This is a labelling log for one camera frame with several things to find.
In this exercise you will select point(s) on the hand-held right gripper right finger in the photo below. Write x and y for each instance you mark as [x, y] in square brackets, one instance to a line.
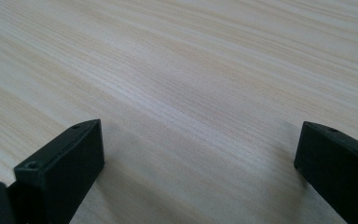
[338, 168]

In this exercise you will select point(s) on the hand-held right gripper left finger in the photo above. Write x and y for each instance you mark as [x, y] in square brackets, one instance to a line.
[62, 169]

